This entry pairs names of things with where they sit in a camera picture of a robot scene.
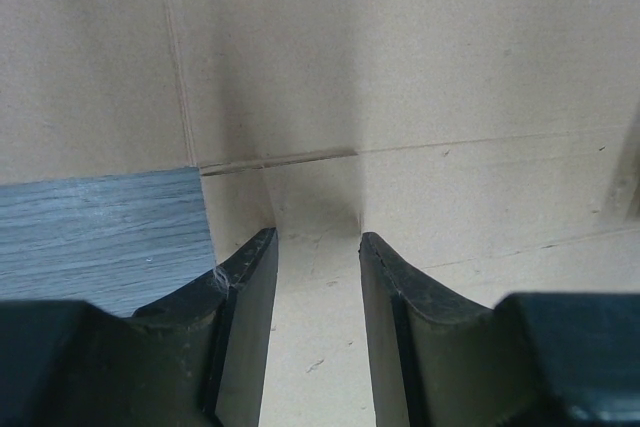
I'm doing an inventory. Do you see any brown cardboard box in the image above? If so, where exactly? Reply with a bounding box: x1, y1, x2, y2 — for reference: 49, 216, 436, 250
1, 0, 639, 426

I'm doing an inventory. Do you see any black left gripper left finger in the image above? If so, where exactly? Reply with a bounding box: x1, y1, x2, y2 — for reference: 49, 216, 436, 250
1, 228, 278, 426

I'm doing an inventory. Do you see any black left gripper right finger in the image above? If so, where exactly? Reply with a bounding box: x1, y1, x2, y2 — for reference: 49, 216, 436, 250
359, 232, 639, 426

